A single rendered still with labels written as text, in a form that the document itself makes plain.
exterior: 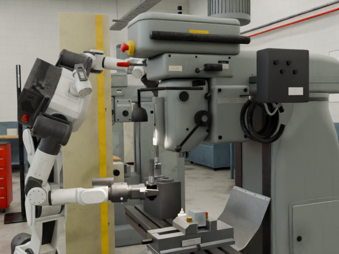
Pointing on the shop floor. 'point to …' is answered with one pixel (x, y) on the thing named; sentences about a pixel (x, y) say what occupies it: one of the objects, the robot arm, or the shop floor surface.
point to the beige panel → (89, 140)
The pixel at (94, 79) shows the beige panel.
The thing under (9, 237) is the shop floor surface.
